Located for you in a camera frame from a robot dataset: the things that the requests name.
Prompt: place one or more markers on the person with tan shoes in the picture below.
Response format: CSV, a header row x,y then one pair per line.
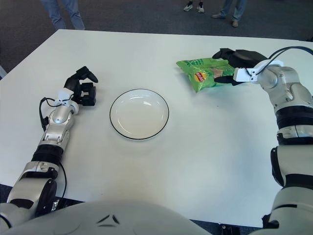
x,y
238,9

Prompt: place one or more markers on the white plate black rim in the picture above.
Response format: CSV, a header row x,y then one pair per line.
x,y
139,115

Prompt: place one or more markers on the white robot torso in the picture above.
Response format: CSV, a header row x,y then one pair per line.
x,y
122,218

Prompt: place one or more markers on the person with blue shoes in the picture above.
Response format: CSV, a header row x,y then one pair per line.
x,y
55,12

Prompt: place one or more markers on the person with white sneakers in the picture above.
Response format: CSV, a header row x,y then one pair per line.
x,y
188,7

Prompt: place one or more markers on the green chips snack bag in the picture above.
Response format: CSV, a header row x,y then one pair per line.
x,y
200,66

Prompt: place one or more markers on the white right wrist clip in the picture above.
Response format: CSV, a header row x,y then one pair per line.
x,y
242,73

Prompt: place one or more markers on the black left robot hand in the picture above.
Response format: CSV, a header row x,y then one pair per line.
x,y
88,95

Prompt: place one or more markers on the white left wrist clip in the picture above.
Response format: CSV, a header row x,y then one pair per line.
x,y
64,96

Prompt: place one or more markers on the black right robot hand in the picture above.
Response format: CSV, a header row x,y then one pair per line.
x,y
244,58

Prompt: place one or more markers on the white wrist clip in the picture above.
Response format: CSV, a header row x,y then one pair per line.
x,y
242,73
64,96

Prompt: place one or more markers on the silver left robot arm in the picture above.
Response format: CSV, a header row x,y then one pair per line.
x,y
58,120

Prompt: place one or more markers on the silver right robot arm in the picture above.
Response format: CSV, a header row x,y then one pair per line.
x,y
286,90

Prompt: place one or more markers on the white neighbouring table leg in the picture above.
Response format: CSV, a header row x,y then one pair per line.
x,y
2,73

